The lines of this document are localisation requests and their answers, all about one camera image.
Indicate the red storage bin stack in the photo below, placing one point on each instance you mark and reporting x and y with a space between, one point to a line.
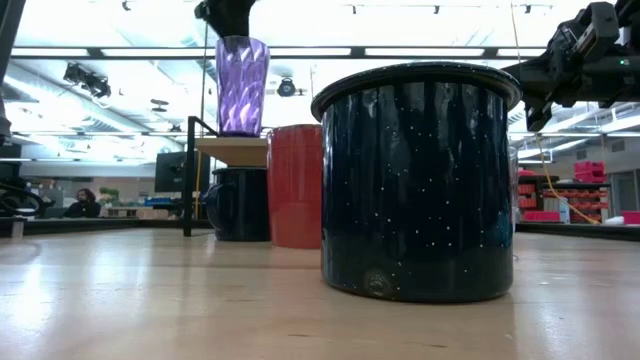
590 171

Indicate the black ceiling spotlight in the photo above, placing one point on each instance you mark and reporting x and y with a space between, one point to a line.
90 82
286 88

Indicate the rack with orange bins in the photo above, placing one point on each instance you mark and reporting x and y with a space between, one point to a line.
575 200

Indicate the black metal table frame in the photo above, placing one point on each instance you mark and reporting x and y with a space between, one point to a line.
100 226

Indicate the purple faceted plastic tumbler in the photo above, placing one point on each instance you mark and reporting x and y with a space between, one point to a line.
242 90

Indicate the pale blue bottle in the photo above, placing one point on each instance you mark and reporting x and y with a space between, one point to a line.
565 211

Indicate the orange-red mug white inside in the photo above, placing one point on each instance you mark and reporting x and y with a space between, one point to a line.
295 190

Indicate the black ceiling light rail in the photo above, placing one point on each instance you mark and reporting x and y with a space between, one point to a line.
357 52

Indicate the dark blue speckled enamel mug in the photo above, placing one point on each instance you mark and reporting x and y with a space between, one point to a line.
415 200

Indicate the dark blue glossy mug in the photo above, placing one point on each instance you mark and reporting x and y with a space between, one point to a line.
240 205

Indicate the person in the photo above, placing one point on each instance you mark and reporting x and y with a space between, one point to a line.
84 207

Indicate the black monitor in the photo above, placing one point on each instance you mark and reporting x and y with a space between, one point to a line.
169 172

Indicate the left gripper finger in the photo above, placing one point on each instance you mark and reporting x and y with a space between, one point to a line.
234 26

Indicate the green potted plant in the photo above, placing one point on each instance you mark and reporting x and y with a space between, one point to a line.
110 196

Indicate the flat red bin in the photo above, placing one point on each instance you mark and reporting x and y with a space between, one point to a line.
541 216

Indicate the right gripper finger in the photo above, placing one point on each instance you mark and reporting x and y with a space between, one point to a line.
542 77
539 116

